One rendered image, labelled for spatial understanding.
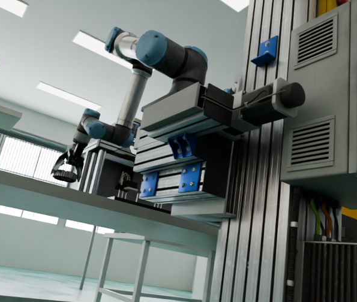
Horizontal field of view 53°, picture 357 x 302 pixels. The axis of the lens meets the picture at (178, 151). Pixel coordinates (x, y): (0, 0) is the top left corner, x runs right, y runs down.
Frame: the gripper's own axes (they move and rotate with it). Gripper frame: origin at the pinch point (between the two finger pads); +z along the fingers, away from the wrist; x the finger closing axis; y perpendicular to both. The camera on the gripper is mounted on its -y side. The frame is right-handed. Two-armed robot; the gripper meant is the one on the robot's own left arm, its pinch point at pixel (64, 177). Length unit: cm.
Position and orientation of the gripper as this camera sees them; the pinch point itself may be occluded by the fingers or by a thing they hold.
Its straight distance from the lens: 179.2
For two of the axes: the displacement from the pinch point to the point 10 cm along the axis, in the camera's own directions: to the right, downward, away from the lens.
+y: 3.9, 3.2, -8.6
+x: 8.2, 3.0, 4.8
